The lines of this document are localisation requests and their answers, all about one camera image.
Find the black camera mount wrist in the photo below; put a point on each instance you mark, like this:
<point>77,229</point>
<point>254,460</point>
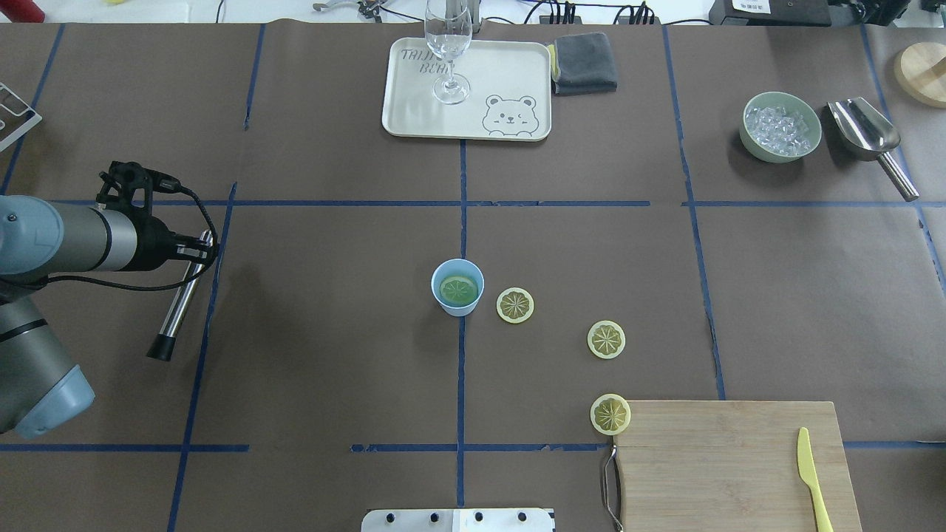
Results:
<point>129,188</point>

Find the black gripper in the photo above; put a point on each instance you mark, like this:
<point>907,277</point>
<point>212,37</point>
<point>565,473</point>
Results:
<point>155,241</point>

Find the yellow plastic knife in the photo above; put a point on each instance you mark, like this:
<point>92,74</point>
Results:
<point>808,474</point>

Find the green bowl of ice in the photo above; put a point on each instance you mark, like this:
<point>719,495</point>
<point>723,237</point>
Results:
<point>779,128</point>

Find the bamboo cutting board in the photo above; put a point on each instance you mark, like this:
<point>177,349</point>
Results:
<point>730,465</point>

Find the lemon slice on table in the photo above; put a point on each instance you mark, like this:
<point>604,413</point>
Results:
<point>606,339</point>

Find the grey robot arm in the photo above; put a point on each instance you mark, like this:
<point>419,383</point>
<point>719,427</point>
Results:
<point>43,386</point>

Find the steel ice scoop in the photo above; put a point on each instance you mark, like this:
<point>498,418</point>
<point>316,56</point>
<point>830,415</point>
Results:
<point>870,136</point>

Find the blue paper cup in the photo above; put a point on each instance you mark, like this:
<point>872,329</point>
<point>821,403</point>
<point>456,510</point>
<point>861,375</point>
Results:
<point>457,267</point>

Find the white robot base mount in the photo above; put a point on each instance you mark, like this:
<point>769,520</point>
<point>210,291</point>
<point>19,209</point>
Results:
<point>460,519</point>

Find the round wooden lid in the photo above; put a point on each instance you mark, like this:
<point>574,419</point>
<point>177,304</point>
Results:
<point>920,71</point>

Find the black power strip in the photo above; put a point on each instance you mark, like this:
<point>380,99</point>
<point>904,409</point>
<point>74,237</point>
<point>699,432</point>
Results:
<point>595,13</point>

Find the lemon slice at board corner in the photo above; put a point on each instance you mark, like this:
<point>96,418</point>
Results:
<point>610,414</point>

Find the grey folded cloth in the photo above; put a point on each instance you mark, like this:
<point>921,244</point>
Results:
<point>583,64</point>

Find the black box with label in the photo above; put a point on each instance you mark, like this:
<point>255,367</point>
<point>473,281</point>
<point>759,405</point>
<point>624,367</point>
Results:
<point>770,13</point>

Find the metal wire rack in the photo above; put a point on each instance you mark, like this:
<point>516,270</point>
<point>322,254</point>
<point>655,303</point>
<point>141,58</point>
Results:
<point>17,118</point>

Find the clear wine glass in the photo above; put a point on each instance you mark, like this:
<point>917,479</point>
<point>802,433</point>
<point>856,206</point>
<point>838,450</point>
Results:
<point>448,33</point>

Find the red object at corner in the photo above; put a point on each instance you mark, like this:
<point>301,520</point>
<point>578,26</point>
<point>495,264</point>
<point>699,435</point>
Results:
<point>22,11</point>

